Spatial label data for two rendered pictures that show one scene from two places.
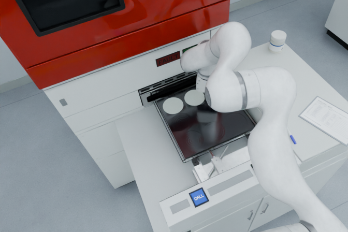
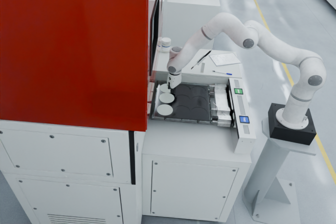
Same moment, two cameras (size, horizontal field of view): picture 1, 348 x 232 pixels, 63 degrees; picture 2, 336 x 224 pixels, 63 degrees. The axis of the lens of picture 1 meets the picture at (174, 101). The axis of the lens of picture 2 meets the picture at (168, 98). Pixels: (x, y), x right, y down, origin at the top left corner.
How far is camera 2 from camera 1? 1.29 m
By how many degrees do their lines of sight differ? 49
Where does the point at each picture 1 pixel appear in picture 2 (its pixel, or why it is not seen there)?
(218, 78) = (249, 31)
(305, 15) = not seen: hidden behind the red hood
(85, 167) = not seen: outside the picture
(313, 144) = (234, 70)
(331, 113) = (222, 57)
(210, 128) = (195, 101)
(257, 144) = (277, 45)
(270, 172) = (288, 50)
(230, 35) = (229, 17)
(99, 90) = not seen: hidden behind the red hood
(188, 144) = (200, 115)
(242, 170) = (236, 97)
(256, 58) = (165, 58)
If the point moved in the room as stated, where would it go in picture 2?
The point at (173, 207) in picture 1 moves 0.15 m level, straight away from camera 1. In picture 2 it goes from (245, 132) to (218, 128)
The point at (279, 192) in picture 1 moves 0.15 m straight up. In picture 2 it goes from (295, 54) to (306, 27)
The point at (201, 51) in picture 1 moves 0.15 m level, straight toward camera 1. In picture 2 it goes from (189, 47) to (214, 55)
